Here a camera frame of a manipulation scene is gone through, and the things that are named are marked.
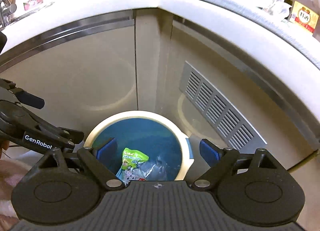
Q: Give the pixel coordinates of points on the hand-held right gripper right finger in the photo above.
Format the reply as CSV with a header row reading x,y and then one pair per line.
x,y
209,151

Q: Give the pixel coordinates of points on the crumpled clear plastic film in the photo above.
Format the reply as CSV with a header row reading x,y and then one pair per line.
x,y
275,8

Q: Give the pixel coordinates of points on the beige plain cabinet door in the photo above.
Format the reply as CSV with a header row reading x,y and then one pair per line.
x,y
62,71

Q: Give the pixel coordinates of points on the white red-dotted wrapper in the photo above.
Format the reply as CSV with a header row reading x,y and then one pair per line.
x,y
130,177

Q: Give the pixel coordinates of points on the beige cabinet corner panel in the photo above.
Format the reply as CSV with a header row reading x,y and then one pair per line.
x,y
153,58

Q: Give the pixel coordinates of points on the white round trash bin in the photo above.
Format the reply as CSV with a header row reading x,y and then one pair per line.
x,y
140,115

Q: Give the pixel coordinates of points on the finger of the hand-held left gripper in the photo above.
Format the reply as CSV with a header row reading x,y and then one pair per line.
x,y
31,99
37,131

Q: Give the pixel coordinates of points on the green snack wrapper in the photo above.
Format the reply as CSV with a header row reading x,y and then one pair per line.
x,y
133,157

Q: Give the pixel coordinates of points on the pink patterned cloth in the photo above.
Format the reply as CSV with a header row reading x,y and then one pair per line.
x,y
11,188

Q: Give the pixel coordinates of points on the cooking wine jug yellow cap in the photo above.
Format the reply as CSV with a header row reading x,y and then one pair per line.
x,y
306,13

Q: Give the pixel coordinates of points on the silver vent grille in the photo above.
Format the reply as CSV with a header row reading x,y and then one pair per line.
x,y
220,111

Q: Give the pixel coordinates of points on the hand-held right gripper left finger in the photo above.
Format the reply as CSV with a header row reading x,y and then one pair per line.
x,y
107,149

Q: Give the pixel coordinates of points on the blue bin liner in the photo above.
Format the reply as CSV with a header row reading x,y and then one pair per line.
x,y
150,136

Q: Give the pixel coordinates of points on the metal faucet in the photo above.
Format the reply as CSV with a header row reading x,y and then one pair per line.
x,y
7,8

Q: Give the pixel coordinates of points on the beige vented cabinet door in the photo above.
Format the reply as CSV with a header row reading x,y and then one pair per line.
x,y
250,76

